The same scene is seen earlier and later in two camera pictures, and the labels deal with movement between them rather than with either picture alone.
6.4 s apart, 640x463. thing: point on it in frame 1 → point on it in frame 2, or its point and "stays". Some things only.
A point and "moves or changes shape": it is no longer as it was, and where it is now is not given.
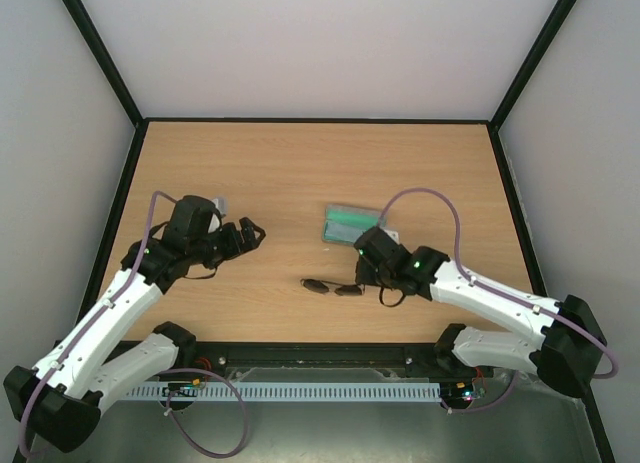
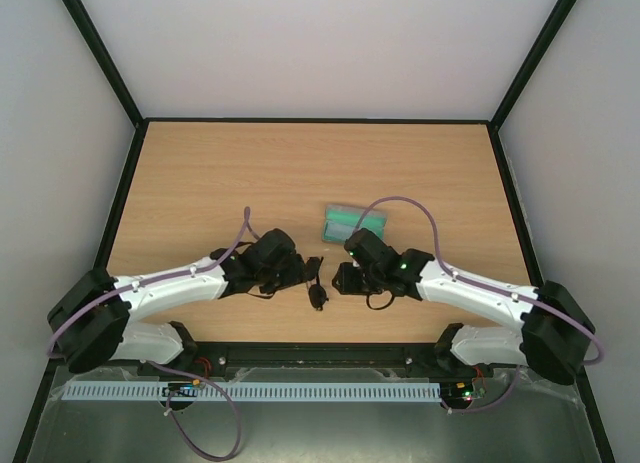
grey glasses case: [348, 224] stays
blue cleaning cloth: [344, 232] stays
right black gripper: [364, 274] → [345, 278]
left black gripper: [235, 246] → [295, 273]
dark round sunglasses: [321, 287] moves or changes shape
